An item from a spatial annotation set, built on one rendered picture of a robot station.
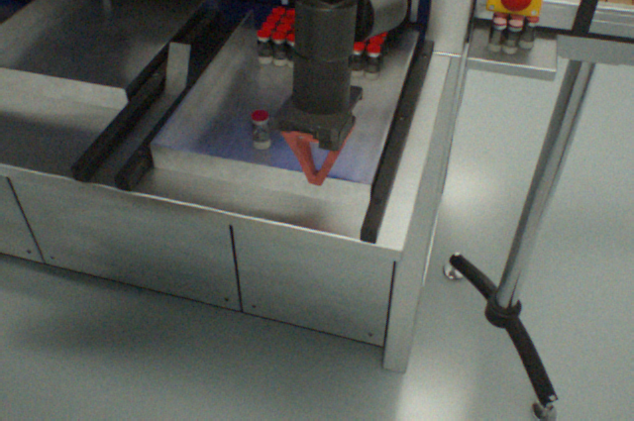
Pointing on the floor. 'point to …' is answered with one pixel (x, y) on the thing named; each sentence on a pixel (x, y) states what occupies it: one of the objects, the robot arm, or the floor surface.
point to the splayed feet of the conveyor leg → (542, 409)
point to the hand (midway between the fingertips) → (315, 177)
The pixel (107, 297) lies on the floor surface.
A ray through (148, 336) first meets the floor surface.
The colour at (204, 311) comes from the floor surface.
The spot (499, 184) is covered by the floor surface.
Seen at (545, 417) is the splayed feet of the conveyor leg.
